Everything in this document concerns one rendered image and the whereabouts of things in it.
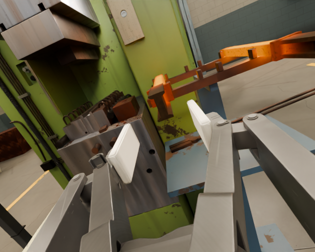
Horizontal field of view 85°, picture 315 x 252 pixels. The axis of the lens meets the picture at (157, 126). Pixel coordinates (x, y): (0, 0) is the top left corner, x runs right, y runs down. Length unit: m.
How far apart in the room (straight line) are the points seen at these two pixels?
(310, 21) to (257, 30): 1.56
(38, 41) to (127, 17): 0.34
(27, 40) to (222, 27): 6.35
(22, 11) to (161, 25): 0.49
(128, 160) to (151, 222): 0.82
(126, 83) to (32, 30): 0.58
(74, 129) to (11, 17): 0.43
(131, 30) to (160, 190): 0.70
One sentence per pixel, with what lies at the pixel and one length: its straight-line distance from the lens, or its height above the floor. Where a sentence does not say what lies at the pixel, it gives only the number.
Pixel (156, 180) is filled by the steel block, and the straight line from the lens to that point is 0.79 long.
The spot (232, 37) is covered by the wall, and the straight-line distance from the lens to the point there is 6.87.
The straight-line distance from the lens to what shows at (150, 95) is 0.26.
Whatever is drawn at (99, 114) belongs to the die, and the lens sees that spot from 0.74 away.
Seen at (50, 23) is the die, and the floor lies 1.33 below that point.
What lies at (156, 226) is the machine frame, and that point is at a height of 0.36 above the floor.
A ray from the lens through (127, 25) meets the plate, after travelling 0.81.
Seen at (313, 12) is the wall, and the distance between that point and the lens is 7.88.
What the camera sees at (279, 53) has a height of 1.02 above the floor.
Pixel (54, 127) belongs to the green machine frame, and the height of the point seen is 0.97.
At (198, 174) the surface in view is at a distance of 0.52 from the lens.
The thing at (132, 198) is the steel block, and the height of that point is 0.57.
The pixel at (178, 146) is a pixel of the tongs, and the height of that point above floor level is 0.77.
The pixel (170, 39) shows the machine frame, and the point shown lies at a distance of 0.82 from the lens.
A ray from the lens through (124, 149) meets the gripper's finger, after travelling 0.16.
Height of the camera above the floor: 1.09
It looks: 20 degrees down
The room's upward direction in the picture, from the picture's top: 23 degrees counter-clockwise
